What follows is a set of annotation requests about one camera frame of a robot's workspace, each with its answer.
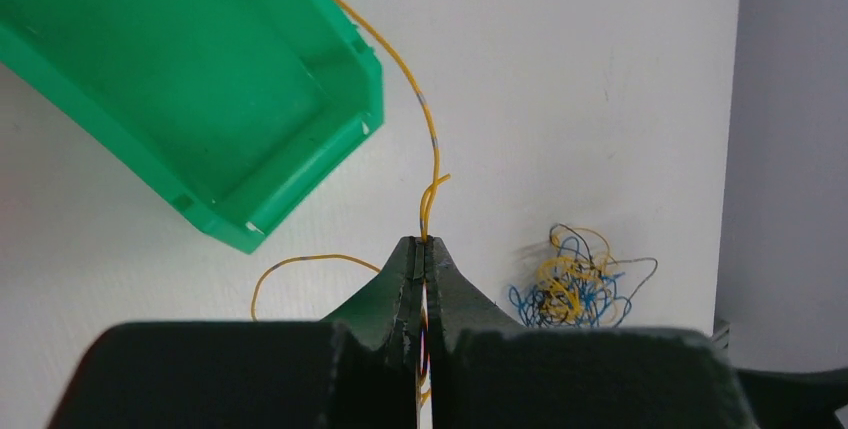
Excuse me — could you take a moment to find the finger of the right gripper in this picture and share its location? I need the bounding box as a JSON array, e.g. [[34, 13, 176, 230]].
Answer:
[[736, 368, 847, 428]]

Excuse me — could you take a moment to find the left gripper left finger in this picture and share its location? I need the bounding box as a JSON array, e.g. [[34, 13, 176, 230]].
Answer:
[[49, 237, 424, 428]]

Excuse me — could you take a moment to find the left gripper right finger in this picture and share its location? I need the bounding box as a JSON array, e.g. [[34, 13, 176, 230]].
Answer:
[[423, 237, 754, 428]]

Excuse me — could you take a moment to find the blue yellow wire bundle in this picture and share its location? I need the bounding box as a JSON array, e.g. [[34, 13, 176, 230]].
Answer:
[[508, 223, 660, 330]]

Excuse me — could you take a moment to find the green plastic bin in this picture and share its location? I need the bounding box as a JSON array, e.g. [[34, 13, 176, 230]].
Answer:
[[1, 0, 384, 254]]

